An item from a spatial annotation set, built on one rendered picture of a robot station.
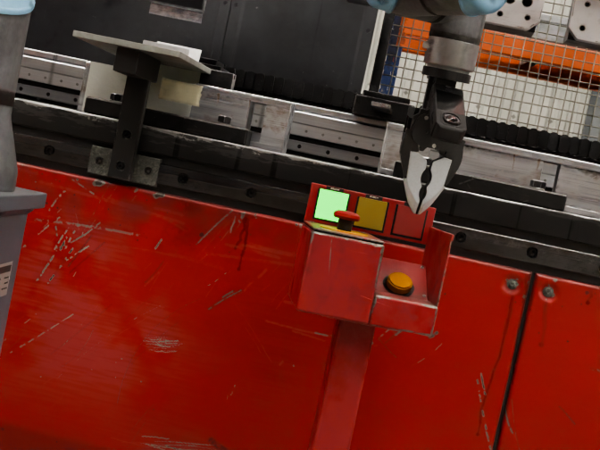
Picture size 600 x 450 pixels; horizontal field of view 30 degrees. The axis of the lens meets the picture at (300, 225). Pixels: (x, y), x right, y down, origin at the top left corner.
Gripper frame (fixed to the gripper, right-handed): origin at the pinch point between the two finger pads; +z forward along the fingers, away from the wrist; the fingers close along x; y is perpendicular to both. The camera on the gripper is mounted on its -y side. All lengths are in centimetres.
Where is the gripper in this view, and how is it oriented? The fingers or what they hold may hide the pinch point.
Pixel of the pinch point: (419, 205)
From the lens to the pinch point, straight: 164.3
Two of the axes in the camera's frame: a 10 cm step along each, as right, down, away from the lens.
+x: -9.8, -2.0, -1.0
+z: -2.1, 9.7, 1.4
